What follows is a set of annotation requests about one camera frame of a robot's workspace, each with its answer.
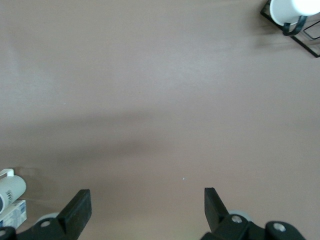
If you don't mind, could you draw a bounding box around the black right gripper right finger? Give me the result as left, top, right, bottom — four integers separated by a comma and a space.
199, 187, 308, 240

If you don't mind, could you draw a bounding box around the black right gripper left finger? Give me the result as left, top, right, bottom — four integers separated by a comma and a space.
0, 189, 92, 240

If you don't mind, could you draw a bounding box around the blue milk carton green cap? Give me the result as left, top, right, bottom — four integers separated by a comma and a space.
0, 199, 28, 230

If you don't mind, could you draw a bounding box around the cream mug with print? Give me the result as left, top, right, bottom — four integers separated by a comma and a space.
0, 168, 27, 218

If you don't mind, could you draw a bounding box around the brown table cover cloth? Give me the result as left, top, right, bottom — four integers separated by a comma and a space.
0, 0, 320, 240

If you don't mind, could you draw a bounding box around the black wire rack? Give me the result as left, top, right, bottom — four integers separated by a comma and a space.
259, 0, 320, 59

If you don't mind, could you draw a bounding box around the white cup black handle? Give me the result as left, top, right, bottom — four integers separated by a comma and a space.
269, 0, 320, 36

